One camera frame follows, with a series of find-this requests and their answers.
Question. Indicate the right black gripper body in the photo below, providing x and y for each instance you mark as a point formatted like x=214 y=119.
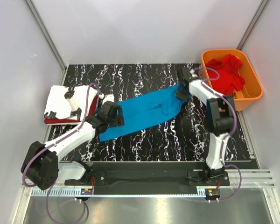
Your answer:
x=181 y=94

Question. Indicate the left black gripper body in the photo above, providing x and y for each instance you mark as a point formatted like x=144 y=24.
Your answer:
x=119 y=115

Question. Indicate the dark red t shirt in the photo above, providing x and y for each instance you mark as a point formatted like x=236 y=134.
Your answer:
x=93 y=105

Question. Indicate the blue t shirt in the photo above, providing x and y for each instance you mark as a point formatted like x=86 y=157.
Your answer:
x=146 y=111

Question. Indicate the bright red t shirt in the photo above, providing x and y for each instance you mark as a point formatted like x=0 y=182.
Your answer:
x=230 y=79

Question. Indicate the orange plastic basket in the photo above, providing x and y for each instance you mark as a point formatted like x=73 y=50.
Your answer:
x=252 y=89

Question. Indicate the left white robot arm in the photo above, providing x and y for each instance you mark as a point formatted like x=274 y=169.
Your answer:
x=42 y=165

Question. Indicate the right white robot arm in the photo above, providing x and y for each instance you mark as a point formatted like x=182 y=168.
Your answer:
x=221 y=121

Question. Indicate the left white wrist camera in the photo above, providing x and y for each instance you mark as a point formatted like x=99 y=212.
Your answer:
x=105 y=98

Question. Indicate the left aluminium frame post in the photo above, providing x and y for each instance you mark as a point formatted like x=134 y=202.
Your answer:
x=40 y=24

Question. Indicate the aluminium frame post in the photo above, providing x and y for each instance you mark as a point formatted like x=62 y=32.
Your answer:
x=40 y=24
x=252 y=24

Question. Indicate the grey slotted cable duct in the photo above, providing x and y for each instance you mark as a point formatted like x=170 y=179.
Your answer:
x=194 y=192

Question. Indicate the right aluminium frame post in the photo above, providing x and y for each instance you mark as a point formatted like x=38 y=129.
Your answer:
x=252 y=24

